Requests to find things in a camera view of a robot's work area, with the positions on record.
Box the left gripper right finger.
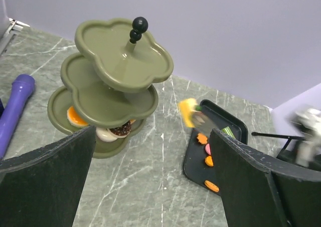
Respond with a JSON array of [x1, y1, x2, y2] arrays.
[[210, 129, 320, 226]]

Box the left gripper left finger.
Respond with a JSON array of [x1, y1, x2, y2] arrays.
[[1, 126, 95, 226]]

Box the round orange cracker biscuit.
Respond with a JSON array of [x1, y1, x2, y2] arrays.
[[204, 180, 220, 193]]

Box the orange fish cookie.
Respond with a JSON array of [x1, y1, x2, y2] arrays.
[[204, 155, 214, 167]]

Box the pink macaron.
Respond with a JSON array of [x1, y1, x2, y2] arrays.
[[205, 143, 211, 156]]

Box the green layered cake slice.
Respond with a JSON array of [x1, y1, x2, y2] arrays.
[[221, 126, 236, 138]]

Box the orange flower cookie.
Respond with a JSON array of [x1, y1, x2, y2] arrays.
[[196, 133, 208, 145]]

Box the orange glazed donut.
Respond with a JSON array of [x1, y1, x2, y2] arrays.
[[67, 106, 88, 128]]

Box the white cream donut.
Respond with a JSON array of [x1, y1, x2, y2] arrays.
[[96, 127, 117, 142]]

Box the metal tongs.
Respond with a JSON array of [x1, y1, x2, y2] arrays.
[[190, 105, 219, 137]]

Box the chocolate sprinkled donut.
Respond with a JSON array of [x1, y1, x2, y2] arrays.
[[107, 121, 131, 138]]

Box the yellow layered cake slice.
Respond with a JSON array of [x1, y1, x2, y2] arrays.
[[178, 98, 198, 128]]

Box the black tripod stand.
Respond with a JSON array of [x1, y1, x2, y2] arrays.
[[251, 131, 321, 170]]

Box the black serving tray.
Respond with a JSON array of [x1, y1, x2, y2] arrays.
[[183, 99, 248, 187]]

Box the green three-tier serving stand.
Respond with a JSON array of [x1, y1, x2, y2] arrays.
[[47, 17, 174, 159]]

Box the purple handled tool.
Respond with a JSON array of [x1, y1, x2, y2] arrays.
[[1, 74, 35, 159]]

